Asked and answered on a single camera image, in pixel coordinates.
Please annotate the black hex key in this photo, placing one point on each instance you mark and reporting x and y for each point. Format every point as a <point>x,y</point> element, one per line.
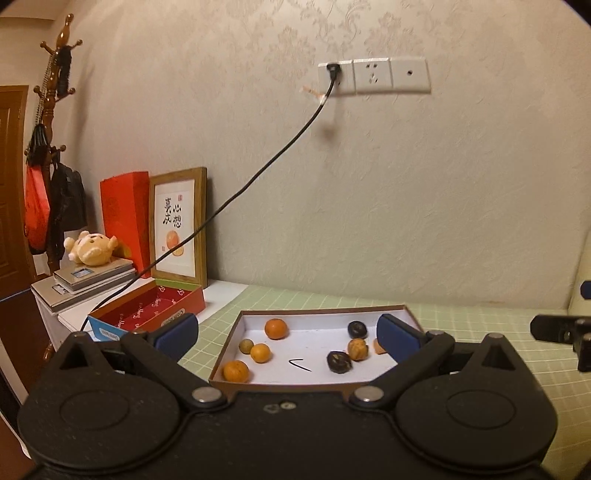
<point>300,365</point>

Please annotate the wooden door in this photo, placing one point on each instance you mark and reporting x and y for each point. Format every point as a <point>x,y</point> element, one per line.
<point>11,184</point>

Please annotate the green checked tablecloth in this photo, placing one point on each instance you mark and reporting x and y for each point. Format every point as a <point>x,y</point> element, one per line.
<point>485,323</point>

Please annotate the longan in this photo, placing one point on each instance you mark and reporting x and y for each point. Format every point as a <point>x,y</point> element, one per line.
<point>246,345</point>

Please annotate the red gift box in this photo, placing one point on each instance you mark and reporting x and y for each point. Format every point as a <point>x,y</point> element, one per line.
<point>152,304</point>

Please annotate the white wall socket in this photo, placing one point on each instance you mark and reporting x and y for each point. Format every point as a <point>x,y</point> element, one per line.
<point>410,74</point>
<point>372,76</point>
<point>339,83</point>

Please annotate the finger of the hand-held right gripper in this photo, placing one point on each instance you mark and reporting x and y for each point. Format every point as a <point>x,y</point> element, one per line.
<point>586,288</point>
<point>551,328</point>

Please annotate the black hanging jacket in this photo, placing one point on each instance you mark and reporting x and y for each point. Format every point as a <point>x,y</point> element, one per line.
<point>67,198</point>

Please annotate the cream thermos jug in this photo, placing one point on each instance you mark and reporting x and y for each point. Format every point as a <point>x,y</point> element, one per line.
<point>584,265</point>

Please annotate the plush toy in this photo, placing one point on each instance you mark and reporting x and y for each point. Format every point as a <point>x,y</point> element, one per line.
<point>92,249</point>

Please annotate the dark chestnut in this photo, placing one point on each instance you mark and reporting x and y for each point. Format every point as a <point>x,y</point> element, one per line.
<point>357,328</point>
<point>338,361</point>

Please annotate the black hanging bag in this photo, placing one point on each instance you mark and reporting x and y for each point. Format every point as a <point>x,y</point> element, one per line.
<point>39,143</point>

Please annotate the red paper bag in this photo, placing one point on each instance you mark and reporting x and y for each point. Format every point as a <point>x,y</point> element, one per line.
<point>124,217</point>

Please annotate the large orange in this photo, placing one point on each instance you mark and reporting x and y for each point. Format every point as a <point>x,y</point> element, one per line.
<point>236,371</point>

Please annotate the brown-ended carrot piece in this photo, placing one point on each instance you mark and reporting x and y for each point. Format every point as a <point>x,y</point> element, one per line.
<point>358,349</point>

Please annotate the wooden coat rack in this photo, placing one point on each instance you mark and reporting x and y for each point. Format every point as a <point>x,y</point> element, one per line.
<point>62,41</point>

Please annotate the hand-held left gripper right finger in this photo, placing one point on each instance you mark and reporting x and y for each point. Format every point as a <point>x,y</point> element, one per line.
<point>397,341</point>

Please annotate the white cardboard box tray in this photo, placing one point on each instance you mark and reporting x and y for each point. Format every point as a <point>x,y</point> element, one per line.
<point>309,341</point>

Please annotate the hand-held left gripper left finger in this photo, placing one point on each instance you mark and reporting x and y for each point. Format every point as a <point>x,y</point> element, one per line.
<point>178,339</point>

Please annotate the red hanging bag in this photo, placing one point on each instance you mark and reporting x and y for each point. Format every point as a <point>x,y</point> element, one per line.
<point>37,207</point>

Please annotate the wooden picture frame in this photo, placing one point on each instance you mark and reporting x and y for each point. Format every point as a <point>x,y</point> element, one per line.
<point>178,230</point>

